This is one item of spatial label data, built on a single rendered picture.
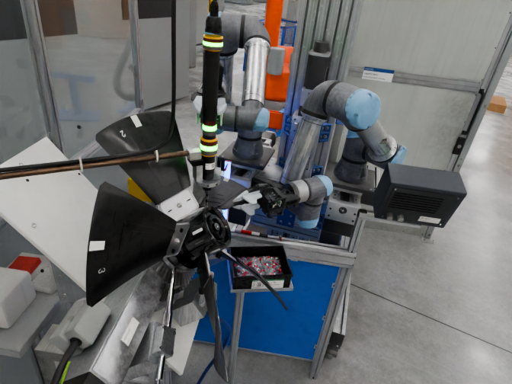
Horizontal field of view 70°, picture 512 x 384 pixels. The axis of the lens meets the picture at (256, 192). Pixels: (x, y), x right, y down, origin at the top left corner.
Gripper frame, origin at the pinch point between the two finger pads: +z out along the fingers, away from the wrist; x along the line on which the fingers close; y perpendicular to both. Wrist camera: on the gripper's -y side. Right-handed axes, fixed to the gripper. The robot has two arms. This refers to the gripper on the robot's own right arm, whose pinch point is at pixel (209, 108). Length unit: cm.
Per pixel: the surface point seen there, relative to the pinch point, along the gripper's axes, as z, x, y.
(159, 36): -430, 83, 53
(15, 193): 11.8, 41.9, 19.3
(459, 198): -16, -85, 30
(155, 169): 0.5, 12.9, 17.0
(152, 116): -9.6, 15.3, 6.5
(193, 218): 8.9, 2.7, 25.6
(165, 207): 5.0, 10.0, 25.5
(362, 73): -166, -97, 22
